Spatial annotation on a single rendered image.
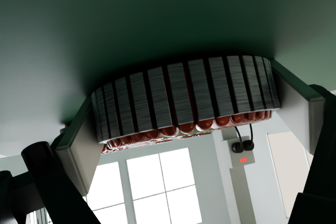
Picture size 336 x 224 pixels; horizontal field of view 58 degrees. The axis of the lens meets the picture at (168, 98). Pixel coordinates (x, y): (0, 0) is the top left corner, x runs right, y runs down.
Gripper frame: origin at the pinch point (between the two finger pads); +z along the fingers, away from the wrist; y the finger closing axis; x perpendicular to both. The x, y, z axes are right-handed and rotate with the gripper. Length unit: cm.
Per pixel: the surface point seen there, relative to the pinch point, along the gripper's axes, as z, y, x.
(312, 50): 1.4, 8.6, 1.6
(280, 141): 484, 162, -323
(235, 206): 60, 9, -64
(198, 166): 589, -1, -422
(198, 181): 570, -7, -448
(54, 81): -2.9, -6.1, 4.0
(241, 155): 65, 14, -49
